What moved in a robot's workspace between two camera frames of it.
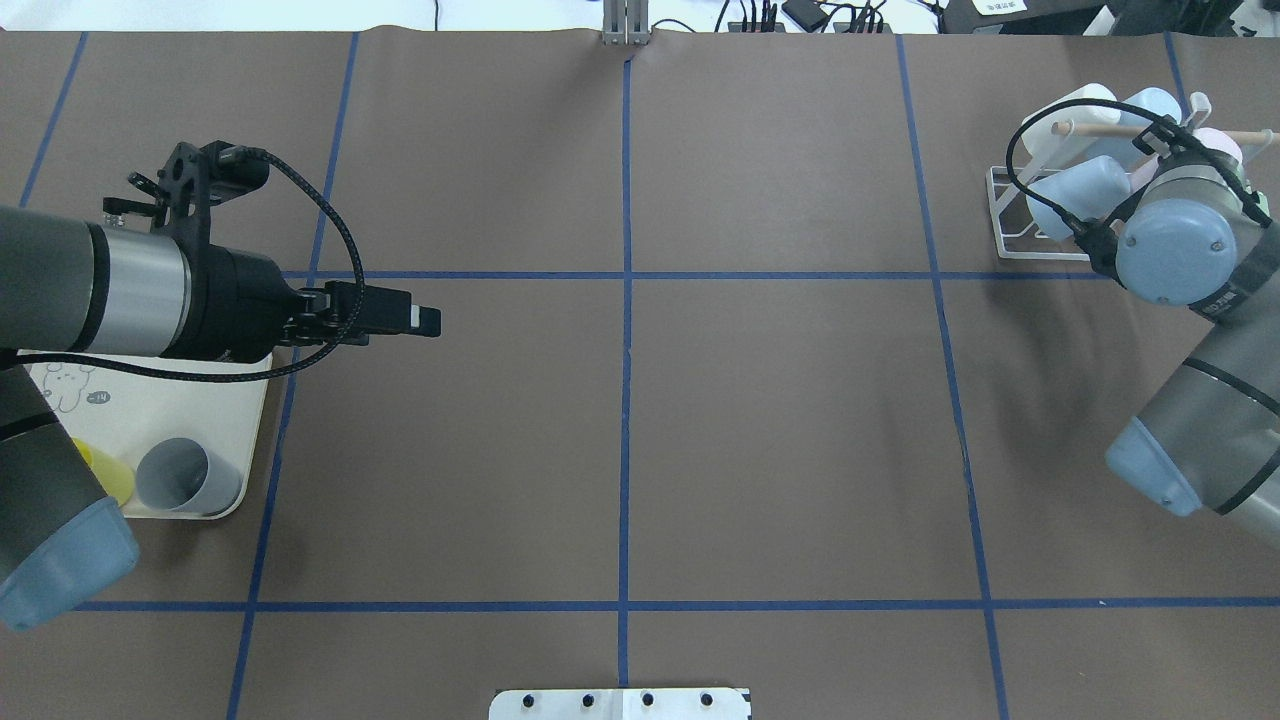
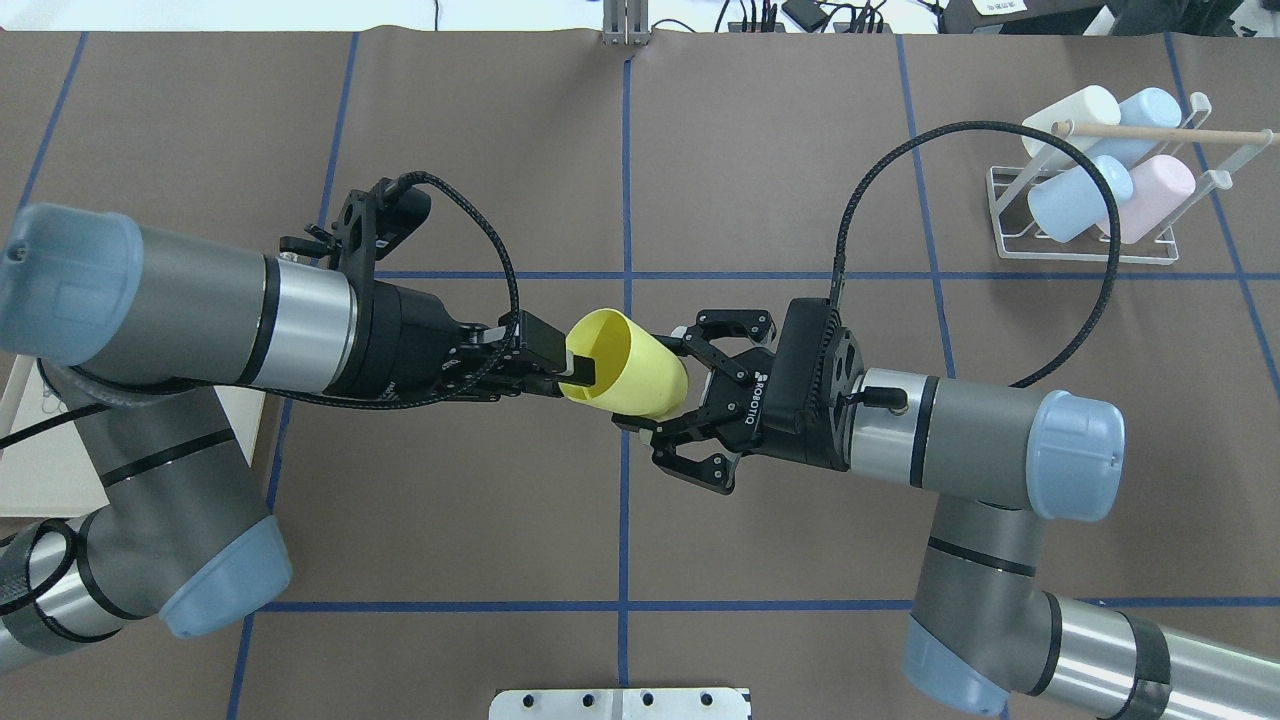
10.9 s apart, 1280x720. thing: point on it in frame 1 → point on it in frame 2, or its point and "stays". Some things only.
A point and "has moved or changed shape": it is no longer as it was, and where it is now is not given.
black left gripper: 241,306 → 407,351
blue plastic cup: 1093,188 stays
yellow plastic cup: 115,478 has moved or changed shape
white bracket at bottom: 620,703 stays
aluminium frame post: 626,22 stays
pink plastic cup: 1216,140 has moved or changed shape
